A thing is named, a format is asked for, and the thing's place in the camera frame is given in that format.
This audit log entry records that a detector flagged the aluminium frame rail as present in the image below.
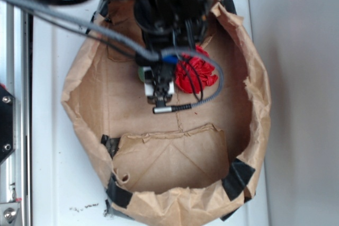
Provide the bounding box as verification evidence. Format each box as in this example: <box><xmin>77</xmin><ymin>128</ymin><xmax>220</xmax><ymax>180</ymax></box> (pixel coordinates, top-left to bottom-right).
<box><xmin>1</xmin><ymin>1</ymin><xmax>31</xmax><ymax>225</ymax></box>

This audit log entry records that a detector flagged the brown paper bag tray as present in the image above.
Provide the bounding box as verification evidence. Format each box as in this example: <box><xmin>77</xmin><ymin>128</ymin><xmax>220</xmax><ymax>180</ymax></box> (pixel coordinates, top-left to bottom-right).
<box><xmin>61</xmin><ymin>0</ymin><xmax>271</xmax><ymax>225</ymax></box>

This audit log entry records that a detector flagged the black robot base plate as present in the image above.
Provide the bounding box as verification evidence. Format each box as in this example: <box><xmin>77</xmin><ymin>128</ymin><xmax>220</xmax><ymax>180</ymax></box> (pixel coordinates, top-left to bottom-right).
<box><xmin>0</xmin><ymin>84</ymin><xmax>16</xmax><ymax>165</ymax></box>

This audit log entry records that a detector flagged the red crumpled cloth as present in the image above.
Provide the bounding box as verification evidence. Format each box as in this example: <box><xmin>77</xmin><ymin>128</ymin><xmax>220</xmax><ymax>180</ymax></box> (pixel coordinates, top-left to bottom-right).
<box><xmin>174</xmin><ymin>55</ymin><xmax>218</xmax><ymax>94</ymax></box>

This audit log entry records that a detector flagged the green ball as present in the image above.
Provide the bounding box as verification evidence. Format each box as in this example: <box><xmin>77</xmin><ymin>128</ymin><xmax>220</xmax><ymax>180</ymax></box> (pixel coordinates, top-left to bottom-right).
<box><xmin>138</xmin><ymin>67</ymin><xmax>145</xmax><ymax>83</ymax></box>

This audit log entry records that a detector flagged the grey braided cable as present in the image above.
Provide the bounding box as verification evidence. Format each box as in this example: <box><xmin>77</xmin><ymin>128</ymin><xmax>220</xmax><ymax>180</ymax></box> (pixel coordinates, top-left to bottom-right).
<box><xmin>0</xmin><ymin>0</ymin><xmax>224</xmax><ymax>114</ymax></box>

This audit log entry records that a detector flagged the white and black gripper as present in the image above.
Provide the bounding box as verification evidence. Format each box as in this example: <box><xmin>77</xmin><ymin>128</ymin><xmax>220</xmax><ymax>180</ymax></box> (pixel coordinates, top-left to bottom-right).
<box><xmin>142</xmin><ymin>62</ymin><xmax>175</xmax><ymax>106</ymax></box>

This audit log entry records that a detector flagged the metal corner bracket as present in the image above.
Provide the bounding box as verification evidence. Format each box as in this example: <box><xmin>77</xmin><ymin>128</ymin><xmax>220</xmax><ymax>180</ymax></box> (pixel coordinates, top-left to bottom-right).
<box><xmin>1</xmin><ymin>202</ymin><xmax>22</xmax><ymax>226</ymax></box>

